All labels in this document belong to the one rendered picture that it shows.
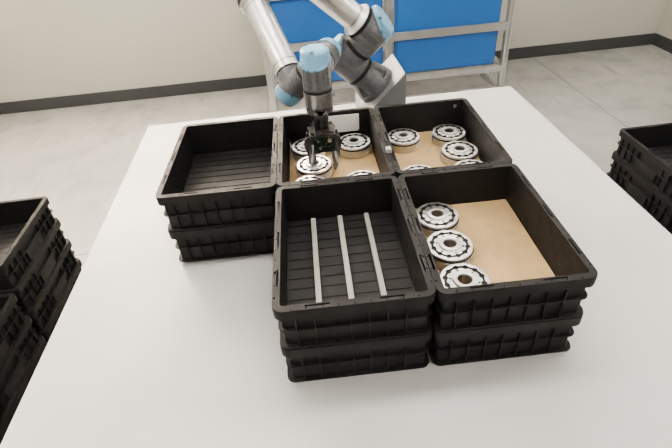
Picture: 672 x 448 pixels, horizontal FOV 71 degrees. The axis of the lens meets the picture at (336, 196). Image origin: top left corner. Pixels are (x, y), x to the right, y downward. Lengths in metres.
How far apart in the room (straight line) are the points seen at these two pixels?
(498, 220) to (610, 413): 0.45
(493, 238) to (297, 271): 0.46
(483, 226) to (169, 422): 0.81
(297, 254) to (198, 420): 0.40
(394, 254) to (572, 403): 0.45
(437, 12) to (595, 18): 1.96
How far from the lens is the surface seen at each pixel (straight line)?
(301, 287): 1.03
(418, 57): 3.41
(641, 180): 2.19
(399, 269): 1.06
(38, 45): 4.56
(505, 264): 1.10
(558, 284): 0.95
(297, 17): 3.20
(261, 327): 1.15
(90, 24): 4.36
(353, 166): 1.39
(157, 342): 1.20
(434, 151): 1.46
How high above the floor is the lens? 1.57
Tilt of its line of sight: 36 degrees down
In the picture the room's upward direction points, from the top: 5 degrees counter-clockwise
